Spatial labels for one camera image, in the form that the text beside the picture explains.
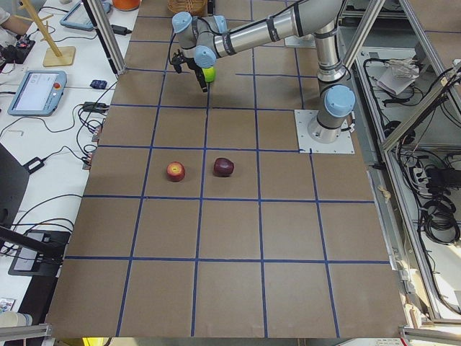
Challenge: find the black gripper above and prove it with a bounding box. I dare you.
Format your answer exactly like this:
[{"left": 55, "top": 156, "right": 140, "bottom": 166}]
[{"left": 174, "top": 50, "right": 207, "bottom": 92}]

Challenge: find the green apple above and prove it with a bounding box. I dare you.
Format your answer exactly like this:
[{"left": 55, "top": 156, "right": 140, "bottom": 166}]
[{"left": 202, "top": 66, "right": 216, "bottom": 83}]

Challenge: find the red yellow apple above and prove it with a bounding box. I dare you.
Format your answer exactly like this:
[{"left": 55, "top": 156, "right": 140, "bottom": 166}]
[{"left": 166, "top": 161, "right": 186, "bottom": 182}]

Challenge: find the dark red apple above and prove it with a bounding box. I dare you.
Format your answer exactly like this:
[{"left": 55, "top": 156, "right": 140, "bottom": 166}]
[{"left": 213, "top": 157, "right": 235, "bottom": 177}]

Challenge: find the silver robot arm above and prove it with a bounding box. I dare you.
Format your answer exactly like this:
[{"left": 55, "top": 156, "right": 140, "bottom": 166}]
[{"left": 170, "top": 0, "right": 356, "bottom": 144}]

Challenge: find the woven wicker basket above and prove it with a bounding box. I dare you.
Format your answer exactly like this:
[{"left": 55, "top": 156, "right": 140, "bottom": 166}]
[{"left": 167, "top": 0, "right": 207, "bottom": 17}]

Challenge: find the black power adapter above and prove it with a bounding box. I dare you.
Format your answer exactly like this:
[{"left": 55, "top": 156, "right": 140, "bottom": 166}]
[{"left": 111, "top": 25, "right": 133, "bottom": 36}]

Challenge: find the orange cylindrical container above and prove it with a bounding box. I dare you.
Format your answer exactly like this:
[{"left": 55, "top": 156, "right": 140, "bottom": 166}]
[{"left": 112, "top": 0, "right": 141, "bottom": 12}]

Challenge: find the teach pendant tablet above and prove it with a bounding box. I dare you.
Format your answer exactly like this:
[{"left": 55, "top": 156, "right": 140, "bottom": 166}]
[
  {"left": 8, "top": 71, "right": 67, "bottom": 117},
  {"left": 60, "top": 1, "right": 94, "bottom": 31}
]

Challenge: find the wooden stand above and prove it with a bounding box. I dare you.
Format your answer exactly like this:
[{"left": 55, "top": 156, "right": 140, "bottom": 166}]
[{"left": 19, "top": 0, "right": 76, "bottom": 68}]

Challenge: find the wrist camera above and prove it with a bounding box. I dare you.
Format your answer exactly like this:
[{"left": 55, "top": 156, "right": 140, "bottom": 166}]
[{"left": 171, "top": 50, "right": 184, "bottom": 74}]

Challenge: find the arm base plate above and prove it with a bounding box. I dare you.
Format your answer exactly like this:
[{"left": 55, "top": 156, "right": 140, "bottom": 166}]
[{"left": 294, "top": 110, "right": 355, "bottom": 154}]

